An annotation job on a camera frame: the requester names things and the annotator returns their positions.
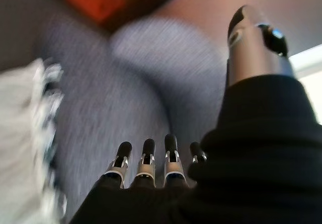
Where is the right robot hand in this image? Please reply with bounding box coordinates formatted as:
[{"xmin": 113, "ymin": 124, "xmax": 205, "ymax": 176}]
[{"xmin": 69, "ymin": 5, "xmax": 322, "ymax": 224}]

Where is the white fringed cushion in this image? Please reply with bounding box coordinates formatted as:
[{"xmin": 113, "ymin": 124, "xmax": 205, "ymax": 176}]
[{"xmin": 0, "ymin": 57, "xmax": 68, "ymax": 224}]

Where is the grey fabric armchair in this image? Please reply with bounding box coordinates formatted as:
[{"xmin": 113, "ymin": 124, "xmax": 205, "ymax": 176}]
[{"xmin": 40, "ymin": 12, "xmax": 229, "ymax": 224}]

